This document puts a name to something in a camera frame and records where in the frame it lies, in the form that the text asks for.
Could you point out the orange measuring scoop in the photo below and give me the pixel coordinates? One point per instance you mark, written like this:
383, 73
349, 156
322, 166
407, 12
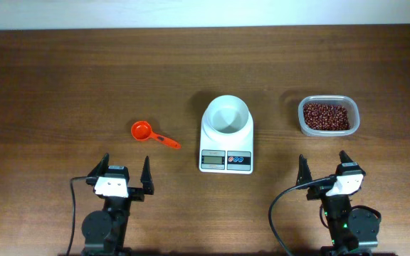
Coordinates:
142, 131

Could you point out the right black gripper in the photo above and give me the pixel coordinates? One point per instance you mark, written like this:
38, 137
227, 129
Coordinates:
314, 190

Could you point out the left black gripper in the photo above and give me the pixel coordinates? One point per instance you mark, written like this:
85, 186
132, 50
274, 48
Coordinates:
137, 195

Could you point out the red beans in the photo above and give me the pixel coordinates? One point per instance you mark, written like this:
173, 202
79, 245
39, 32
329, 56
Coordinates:
326, 117

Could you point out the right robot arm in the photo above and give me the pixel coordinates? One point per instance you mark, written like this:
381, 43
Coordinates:
353, 229

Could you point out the clear plastic bean container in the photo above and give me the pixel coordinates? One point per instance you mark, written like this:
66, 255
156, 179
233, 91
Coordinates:
348, 103

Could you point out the white round bowl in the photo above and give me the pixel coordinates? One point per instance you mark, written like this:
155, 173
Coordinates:
227, 114

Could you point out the white digital kitchen scale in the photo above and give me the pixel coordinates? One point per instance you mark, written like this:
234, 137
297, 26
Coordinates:
226, 153

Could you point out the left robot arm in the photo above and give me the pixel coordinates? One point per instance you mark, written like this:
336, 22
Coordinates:
104, 230

